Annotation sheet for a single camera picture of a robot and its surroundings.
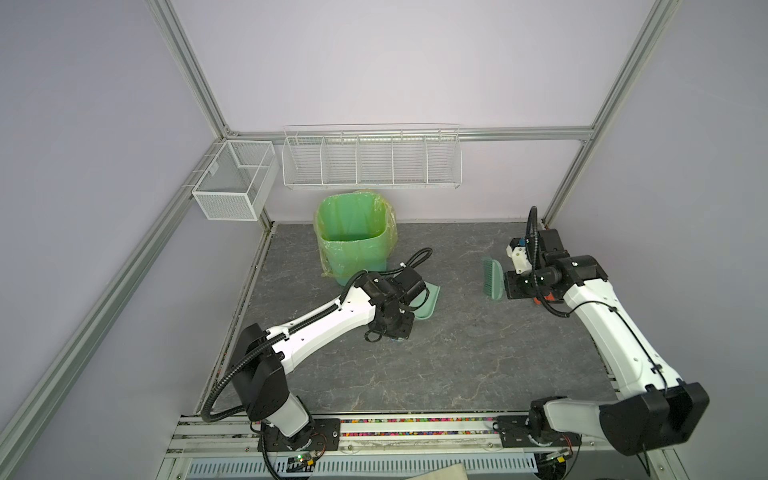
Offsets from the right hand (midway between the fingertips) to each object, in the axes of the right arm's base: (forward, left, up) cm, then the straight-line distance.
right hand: (512, 288), depth 78 cm
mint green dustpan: (-10, +25, +9) cm, 28 cm away
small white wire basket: (+42, +87, +4) cm, 97 cm away
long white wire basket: (+45, +39, +12) cm, 60 cm away
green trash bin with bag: (+29, +46, -9) cm, 55 cm away
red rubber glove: (-12, +2, +14) cm, 19 cm away
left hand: (-11, +30, -6) cm, 33 cm away
